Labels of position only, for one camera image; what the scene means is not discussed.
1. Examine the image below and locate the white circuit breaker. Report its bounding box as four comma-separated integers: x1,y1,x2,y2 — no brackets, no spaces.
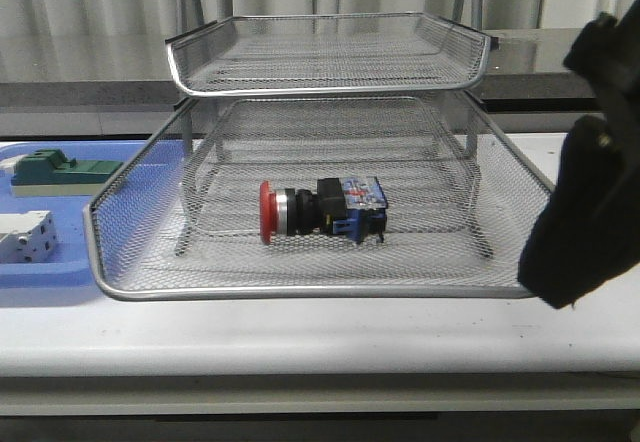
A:
1,211,58,264

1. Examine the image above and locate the red emergency stop push button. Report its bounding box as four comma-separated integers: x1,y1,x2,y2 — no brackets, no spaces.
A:
259,176,388,245

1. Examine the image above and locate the grey stone counter ledge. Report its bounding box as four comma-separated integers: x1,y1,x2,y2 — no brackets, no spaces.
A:
1,18,599,140

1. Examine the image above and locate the blue plastic tray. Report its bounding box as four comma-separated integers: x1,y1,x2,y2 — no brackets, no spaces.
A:
1,138,184,288

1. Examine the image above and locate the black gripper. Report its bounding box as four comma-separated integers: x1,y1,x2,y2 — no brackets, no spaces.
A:
517,2,639,309

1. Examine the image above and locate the green terminal block component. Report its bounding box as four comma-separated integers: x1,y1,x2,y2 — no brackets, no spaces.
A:
10,149,123,197

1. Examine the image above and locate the silver rack frame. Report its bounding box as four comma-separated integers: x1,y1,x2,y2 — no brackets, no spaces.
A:
172,0,494,260

